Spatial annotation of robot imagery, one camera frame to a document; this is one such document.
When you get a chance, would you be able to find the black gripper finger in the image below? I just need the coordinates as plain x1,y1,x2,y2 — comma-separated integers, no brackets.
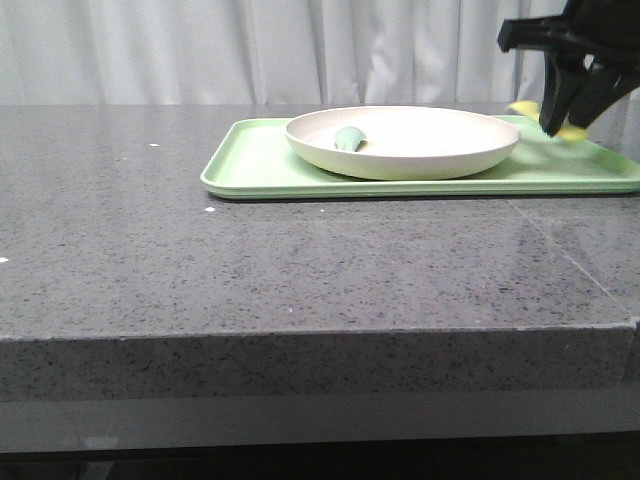
568,59,639,126
539,58,585,136

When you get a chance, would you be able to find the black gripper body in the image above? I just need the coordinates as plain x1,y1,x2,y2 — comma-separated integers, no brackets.
497,1,639,75

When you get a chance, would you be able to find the yellow plastic fork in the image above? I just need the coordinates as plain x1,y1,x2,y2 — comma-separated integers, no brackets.
507,100,588,142

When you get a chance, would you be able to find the cream round plate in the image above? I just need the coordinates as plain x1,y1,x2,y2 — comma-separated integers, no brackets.
285,106,520,181

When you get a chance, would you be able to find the teal green plastic utensil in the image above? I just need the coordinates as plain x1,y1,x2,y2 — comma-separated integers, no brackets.
334,126,367,152

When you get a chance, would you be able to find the light green plastic tray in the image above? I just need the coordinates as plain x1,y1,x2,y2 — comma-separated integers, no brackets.
200,115,639,200

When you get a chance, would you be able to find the white pleated curtain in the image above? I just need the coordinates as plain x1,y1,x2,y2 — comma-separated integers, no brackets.
1,1,563,105

